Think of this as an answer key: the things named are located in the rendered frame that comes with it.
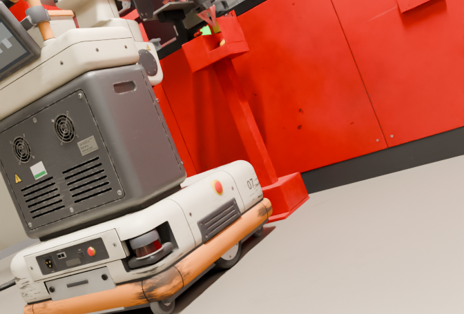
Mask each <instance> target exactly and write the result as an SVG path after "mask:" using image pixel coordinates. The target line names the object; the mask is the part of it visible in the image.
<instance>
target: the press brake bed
mask: <svg viewBox="0 0 464 314"><path fill-rule="evenodd" d="M237 18H238V21H239V24H240V27H241V29H242V31H243V34H244V37H245V39H246V42H247V44H248V47H249V50H250V51H248V52H246V53H244V54H243V55H240V56H239V57H236V58H235V59H232V60H231V61H232V63H233V66H234V68H235V71H236V73H237V76H238V79H239V81H240V84H241V86H242V89H243V91H244V94H245V96H246V99H247V101H248V103H249V106H250V109H251V112H252V114H253V117H254V119H255V122H256V124H257V126H258V129H259V131H260V134H261V136H262V139H263V142H264V145H265V147H266V149H267V152H268V154H269V157H270V159H271V162H272V164H273V167H274V169H275V172H276V175H277V177H278V178H280V177H284V176H286V175H290V174H293V173H297V172H299V173H300V175H301V177H302V180H303V182H304V185H305V187H306V189H307V192H308V195H309V194H312V193H317V192H320V191H323V190H328V189H331V188H336V187H339V186H344V185H347V184H352V183H355V182H358V181H363V180H366V179H371V178H375V177H380V176H383V175H387V174H390V173H395V172H398V171H402V170H407V169H410V168H415V167H418V166H422V165H425V164H430V163H434V162H437V161H442V160H445V159H450V158H453V157H458V156H461V155H464V0H431V1H429V2H427V3H424V4H423V5H420V6H418V7H416V8H413V9H411V10H409V11H407V12H404V13H401V11H400V8H399V6H398V3H397V0H266V1H264V2H262V3H260V4H259V5H257V6H255V7H253V8H252V9H250V10H247V11H246V12H244V13H242V14H241V15H239V16H237ZM159 63H160V66H161V69H162V73H163V79H162V81H161V82H160V83H159V84H157V85H155V86H154V87H153V91H154V93H155V96H156V98H157V99H159V101H158V103H159V106H160V108H161V110H162V113H163V116H164V118H165V120H166V123H167V126H168V129H169V130H170V132H171V135H172V138H173V141H174V142H175V145H176V148H177V151H178V153H179V155H180V158H181V160H182V161H183V162H184V164H183V165H184V168H185V170H186V178H188V177H192V176H194V175H198V174H200V173H203V172H206V171H208V170H212V169H214V168H217V167H220V166H223V165H226V164H230V163H232V162H235V161H239V160H243V161H247V162H249V163H250V164H251V161H250V159H249V156H248V154H247V151H246V149H245V147H244V144H243V142H242V139H241V136H240V134H239V132H238V129H237V126H236V124H235V122H234V119H233V116H232V114H231V111H230V109H229V106H228V103H227V102H226V99H225V96H224V93H223V92H222V89H221V86H220V83H219V81H218V78H217V76H216V74H215V71H214V69H210V70H203V71H199V72H192V71H191V68H190V66H189V63H188V61H187V58H186V55H185V54H184V51H183V48H180V49H179V50H176V51H175V52H173V53H171V54H169V55H168V56H166V57H164V58H162V59H160V60H159ZM251 165H252V164H251Z"/></svg>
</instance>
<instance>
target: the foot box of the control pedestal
mask: <svg viewBox="0 0 464 314"><path fill-rule="evenodd" d="M262 192H263V198H267V199H268V200H269V201H270V202H271V205H272V208H273V213H272V215H271V216H270V217H268V218H269V221H268V222H267V223H266V224H268V223H271V222H276V221H280V220H283V219H286V218H288V216H290V214H292V213H293V212H294V211H295V210H297V209H298V208H299V207H300V206H301V205H303V204H304V203H305V202H306V201H307V200H308V199H309V198H310V197H309V196H308V192H307V189H306V187H305V184H304V182H303V180H302V177H301V175H300V173H299V172H297V173H293V174H290V175H286V176H284V177H280V178H278V181H277V182H276V183H274V184H272V185H269V186H265V187H262Z"/></svg>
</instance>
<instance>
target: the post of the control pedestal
mask: <svg viewBox="0 0 464 314"><path fill-rule="evenodd" d="M213 69H214V71H215V74H216V76H217V79H218V81H219V83H220V86H221V89H222V92H223V93H224V96H225V99H226V102H227V103H228V106H229V109H230V111H231V114H232V116H233V119H234V122H235V124H236V126H237V129H238V132H239V134H240V136H241V139H242V142H243V144H244V147H245V149H246V152H247V154H248V156H249V159H250V161H251V164H252V167H253V169H254V171H255V173H256V176H257V178H258V181H259V183H260V186H261V188H262V187H265V186H269V185H272V184H274V183H276V182H277V181H278V177H277V175H276V172H275V169H274V167H273V164H272V162H271V159H270V157H269V154H268V152H267V149H266V147H265V145H264V142H263V139H262V136H261V134H260V131H259V129H258V126H257V124H256V122H255V119H254V117H253V114H252V112H251V109H250V106H249V103H248V101H247V98H246V96H245V94H244V91H243V89H242V86H241V84H240V81H239V79H238V76H237V73H236V71H235V68H234V66H233V63H232V61H231V59H225V60H222V61H220V62H218V63H216V64H214V65H213Z"/></svg>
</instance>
